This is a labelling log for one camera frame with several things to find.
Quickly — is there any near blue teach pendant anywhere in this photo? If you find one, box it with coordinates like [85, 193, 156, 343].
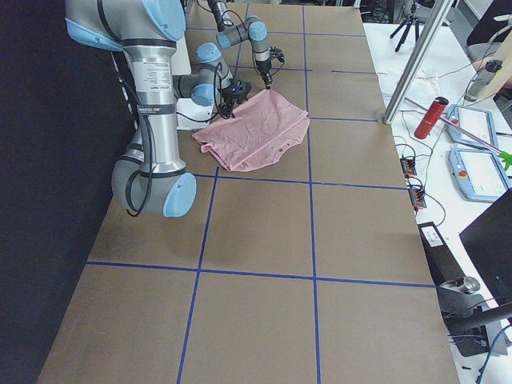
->
[448, 149, 511, 203]

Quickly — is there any black monitor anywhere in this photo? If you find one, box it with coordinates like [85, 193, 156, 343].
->
[459, 190, 512, 304]

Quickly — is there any black camera tripod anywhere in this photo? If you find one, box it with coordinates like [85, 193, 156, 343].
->
[390, 1, 420, 52]

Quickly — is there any aluminium frame post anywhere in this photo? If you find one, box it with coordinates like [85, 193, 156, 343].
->
[383, 0, 454, 125]

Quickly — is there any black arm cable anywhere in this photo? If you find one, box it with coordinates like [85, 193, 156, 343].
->
[222, 10, 257, 73]
[123, 59, 237, 219]

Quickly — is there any black clamp with steel knob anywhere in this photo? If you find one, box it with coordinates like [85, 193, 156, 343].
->
[436, 279, 511, 357]

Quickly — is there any near orange black connector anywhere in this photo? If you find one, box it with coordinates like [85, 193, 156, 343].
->
[406, 177, 426, 212]

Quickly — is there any pink Snoopy t-shirt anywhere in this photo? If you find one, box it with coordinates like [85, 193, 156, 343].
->
[193, 90, 310, 172]

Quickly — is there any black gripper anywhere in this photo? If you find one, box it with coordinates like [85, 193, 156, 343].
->
[255, 59, 273, 90]
[222, 78, 252, 118]

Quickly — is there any grey clear drink bottle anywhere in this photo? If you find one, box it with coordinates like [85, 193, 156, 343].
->
[465, 59, 502, 102]

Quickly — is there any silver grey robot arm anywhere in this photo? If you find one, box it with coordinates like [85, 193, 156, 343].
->
[207, 0, 273, 89]
[66, 1, 251, 218]

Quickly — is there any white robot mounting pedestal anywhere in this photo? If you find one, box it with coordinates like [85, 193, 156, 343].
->
[171, 38, 221, 130]

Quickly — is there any red water bottle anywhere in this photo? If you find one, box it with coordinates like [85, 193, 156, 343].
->
[414, 97, 449, 140]

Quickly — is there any far blue teach pendant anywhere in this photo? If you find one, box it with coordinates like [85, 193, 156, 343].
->
[446, 104, 497, 149]

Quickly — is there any far orange black connector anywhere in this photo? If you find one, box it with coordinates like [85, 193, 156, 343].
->
[399, 154, 417, 178]

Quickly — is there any black box with label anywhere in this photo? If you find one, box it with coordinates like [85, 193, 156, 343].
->
[418, 222, 465, 286]

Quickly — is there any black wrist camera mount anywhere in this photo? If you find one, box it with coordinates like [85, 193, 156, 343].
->
[270, 46, 286, 64]

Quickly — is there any blue teach pendant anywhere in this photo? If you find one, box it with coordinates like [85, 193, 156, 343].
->
[446, 104, 497, 149]
[448, 149, 511, 203]

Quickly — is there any orange black connector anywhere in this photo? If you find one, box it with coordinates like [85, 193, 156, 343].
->
[406, 177, 426, 212]
[399, 154, 417, 178]

